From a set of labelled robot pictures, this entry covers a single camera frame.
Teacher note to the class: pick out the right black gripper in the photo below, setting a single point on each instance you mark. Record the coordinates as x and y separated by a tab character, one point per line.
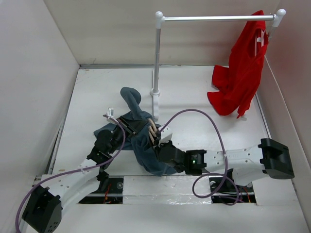
170	142

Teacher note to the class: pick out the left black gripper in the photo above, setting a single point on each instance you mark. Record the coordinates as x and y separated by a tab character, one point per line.
129	127

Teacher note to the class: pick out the blue grey t shirt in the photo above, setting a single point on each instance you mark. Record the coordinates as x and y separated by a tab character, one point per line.
140	143

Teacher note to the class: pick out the beige wooden hanger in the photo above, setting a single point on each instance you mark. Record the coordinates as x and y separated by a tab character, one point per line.
152	132

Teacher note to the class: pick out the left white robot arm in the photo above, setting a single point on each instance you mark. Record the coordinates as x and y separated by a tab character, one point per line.
45	206

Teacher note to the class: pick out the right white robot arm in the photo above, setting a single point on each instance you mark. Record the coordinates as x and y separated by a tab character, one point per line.
269	158

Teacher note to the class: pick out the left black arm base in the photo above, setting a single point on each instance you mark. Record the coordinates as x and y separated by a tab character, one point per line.
110	191

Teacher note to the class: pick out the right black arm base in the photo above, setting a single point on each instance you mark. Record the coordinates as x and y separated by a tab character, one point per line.
227	193

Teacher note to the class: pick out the red t shirt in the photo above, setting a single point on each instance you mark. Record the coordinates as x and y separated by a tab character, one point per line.
238	83

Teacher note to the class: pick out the white hanger under red shirt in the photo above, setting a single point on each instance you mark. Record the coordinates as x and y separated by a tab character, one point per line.
259	40

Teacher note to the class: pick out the white clothes rack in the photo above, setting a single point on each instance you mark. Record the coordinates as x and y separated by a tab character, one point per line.
160	19

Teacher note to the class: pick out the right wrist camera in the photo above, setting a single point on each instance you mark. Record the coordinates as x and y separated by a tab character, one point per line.
165	135

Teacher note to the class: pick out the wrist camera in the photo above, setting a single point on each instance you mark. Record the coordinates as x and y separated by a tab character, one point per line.
109	115
165	135

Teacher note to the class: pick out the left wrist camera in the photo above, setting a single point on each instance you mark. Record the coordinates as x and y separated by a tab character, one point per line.
109	115

